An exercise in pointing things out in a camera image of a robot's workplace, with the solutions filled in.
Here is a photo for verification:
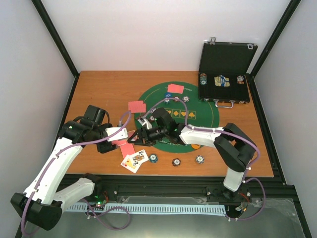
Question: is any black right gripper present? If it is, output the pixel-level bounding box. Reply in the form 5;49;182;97
128;126;167;147

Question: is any queen face card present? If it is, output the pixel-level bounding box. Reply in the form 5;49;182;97
131;150;149;166

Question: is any blue 50 chip stack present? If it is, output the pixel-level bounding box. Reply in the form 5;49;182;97
149;153;158;163

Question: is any two of hearts card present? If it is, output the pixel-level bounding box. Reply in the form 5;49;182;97
121;155;141;173

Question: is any brown 100 chip stack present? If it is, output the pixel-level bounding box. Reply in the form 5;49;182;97
172;158;181;167

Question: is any blue small blind button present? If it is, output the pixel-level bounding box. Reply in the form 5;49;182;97
164;93;172;98

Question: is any blue orange chips top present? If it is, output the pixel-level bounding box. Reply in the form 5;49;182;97
182;96;190;103

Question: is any blue orange 10 chip stack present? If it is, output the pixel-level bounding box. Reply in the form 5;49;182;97
196;155;205;164

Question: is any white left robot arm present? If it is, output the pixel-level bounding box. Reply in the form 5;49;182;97
10;105;121;236

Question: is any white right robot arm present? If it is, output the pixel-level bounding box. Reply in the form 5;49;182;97
127;108;260;192

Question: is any yellow red card box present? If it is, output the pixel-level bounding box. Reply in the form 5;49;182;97
128;130;135;137

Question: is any orange big blind button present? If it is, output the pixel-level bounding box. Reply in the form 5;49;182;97
191;144;201;149

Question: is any round green poker mat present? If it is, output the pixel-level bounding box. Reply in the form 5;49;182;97
139;81;219;153

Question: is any chip stack in case left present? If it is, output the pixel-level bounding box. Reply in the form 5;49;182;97
200;73;207;85

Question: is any chip stack in case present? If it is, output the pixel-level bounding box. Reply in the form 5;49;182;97
200;73;207;85
236;75;245;84

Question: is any card pack in case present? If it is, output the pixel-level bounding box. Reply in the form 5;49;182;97
214;75;230;87

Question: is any black poker case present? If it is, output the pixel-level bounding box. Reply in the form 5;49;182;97
198;37;258;109

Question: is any chip stack in case right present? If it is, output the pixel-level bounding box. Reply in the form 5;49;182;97
236;75;245;84

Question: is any light blue cable duct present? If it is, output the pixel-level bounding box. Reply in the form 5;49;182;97
66;202;226;215

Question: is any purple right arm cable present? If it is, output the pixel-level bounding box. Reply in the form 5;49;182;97
142;98;266;221

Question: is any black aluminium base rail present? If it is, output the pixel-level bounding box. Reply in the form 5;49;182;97
32;174;295;205

